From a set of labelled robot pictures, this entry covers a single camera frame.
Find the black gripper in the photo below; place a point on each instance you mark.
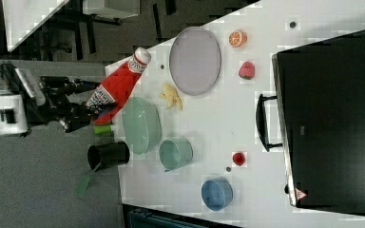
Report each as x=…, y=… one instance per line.
x=59, y=108

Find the red ketchup bottle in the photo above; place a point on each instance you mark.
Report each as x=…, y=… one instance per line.
x=117, y=87

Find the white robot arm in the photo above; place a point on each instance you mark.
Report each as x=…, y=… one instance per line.
x=23, y=106

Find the black toaster oven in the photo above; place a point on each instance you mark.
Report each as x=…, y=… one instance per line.
x=321, y=101

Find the green marker pen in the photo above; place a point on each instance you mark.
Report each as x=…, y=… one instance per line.
x=102, y=129

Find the green colander basket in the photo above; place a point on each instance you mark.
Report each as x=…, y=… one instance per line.
x=141, y=125

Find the black cylinder cup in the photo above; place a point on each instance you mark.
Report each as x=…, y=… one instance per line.
x=107, y=155

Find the green spatula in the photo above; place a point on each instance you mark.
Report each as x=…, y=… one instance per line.
x=85, y=180

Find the yellow banana peel toy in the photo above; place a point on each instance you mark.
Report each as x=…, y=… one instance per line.
x=170, y=94

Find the green mug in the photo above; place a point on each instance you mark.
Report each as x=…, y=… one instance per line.
x=175, y=153

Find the purple oval plate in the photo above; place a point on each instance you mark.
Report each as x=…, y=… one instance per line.
x=195, y=61

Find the blue cup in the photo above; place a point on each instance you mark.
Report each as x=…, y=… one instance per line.
x=217, y=194

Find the red strawberry toy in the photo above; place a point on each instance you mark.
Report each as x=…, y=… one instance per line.
x=247, y=71

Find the orange slice toy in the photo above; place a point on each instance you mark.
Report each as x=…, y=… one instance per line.
x=237, y=38

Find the small red fruit toy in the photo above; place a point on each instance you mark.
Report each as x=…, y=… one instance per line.
x=239, y=159

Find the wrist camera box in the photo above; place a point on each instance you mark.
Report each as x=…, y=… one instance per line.
x=31, y=85

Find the black oven door handle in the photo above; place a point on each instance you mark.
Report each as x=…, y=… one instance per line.
x=261, y=122

